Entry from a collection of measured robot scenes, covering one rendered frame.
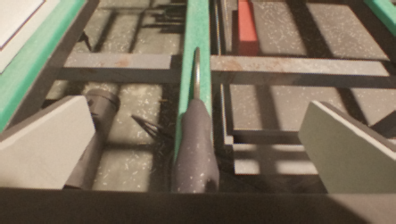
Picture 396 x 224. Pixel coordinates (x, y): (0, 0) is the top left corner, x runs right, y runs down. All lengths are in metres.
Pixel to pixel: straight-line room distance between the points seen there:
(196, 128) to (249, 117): 0.39
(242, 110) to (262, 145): 0.11
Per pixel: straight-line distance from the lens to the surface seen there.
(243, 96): 0.58
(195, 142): 0.15
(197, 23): 0.32
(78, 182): 1.00
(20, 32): 0.36
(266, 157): 0.54
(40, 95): 0.32
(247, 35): 0.73
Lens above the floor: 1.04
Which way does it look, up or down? 56 degrees down
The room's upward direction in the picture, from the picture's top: 2 degrees clockwise
